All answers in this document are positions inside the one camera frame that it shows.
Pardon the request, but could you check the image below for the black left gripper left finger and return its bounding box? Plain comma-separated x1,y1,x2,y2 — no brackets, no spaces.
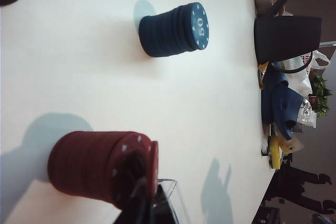
115,150,155,224

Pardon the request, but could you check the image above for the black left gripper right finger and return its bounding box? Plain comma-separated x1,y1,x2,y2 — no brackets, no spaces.
148,179,191,224

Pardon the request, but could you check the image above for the red poker chip stack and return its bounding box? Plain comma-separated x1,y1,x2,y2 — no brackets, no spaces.
47,131,153,213

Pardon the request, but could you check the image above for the blue poker chip stack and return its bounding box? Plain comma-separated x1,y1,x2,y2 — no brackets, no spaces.
138,2,210,58

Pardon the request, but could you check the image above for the blue cloth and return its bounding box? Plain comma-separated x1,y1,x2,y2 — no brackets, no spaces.
261,69,306,141

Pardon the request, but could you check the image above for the white plastic bag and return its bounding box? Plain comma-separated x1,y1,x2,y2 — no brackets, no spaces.
285,49,331,97

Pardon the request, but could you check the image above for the green plant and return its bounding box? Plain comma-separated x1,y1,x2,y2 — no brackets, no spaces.
311,73,333,116

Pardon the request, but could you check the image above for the black metal stand frame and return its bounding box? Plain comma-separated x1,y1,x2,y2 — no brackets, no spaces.
265,161,333,224

